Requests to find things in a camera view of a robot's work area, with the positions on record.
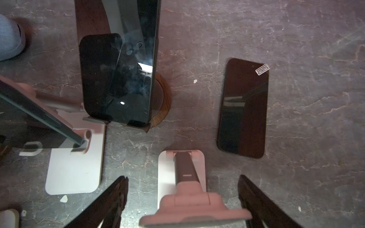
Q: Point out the black phone with sticker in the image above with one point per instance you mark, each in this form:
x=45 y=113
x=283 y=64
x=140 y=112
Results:
x=243 y=111

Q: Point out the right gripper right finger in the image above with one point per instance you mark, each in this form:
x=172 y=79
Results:
x=265 y=213

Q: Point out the white phone stand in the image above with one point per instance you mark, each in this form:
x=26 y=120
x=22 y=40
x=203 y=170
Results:
x=183 y=199
x=9 y=219
x=73 y=170

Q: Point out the grey oval pad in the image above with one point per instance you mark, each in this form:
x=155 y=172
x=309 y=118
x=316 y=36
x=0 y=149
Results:
x=13 y=39

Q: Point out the black phone stand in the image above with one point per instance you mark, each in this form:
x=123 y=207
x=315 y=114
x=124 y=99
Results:
x=27 y=123

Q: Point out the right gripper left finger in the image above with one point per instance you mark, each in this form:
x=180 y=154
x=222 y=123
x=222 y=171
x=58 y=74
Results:
x=106 y=210

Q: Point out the black phone on wooden stand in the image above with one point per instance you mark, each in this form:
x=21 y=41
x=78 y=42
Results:
x=122 y=65

